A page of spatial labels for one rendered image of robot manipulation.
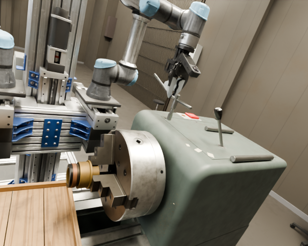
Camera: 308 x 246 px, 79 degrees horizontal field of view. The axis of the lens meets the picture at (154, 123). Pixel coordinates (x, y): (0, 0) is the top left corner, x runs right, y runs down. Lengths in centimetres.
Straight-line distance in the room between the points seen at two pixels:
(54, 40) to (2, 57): 25
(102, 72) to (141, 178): 73
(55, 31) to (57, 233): 90
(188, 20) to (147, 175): 57
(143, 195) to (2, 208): 49
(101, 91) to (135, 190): 73
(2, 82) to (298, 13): 393
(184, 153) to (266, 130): 319
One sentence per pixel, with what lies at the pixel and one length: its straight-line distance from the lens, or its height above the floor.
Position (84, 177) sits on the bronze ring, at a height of 110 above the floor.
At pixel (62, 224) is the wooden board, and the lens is 80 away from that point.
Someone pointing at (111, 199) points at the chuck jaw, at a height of 109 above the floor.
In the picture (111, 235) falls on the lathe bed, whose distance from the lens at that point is 82.
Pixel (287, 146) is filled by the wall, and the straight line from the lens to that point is 368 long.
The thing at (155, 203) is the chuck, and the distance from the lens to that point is 66.
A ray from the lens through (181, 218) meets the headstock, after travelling 68.
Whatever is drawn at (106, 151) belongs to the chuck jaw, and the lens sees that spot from 67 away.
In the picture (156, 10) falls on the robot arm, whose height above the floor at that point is 165.
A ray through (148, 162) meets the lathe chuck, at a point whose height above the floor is 120.
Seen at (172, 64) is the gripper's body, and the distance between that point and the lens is 80.
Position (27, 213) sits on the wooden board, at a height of 88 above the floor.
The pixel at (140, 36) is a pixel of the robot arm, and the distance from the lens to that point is 120.
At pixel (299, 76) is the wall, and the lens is 374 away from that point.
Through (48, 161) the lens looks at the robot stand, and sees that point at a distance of 146.
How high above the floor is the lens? 150
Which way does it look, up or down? 19 degrees down
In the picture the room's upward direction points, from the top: 19 degrees clockwise
